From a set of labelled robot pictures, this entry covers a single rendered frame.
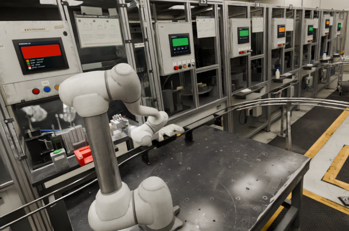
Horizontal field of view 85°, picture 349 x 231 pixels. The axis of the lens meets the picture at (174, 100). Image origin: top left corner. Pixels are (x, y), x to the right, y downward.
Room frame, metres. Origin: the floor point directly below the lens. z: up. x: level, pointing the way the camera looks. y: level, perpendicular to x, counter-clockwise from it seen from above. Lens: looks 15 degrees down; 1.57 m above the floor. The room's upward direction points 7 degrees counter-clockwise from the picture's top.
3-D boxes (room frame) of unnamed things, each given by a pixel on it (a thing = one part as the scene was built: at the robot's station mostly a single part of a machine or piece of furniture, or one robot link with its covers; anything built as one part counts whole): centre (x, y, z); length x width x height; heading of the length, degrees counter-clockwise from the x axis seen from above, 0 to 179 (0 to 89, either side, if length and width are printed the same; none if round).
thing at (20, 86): (1.31, 0.86, 1.60); 0.42 x 0.29 x 0.46; 127
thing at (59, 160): (1.12, 0.79, 0.97); 0.08 x 0.08 x 0.12; 37
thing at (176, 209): (0.82, 0.14, 0.71); 0.22 x 0.18 x 0.06; 127
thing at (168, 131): (1.54, 0.15, 0.84); 0.36 x 0.14 x 0.10; 127
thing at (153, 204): (0.81, 0.17, 0.85); 0.18 x 0.16 x 0.22; 100
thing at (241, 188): (1.19, -0.03, 0.66); 1.50 x 1.06 x 0.04; 127
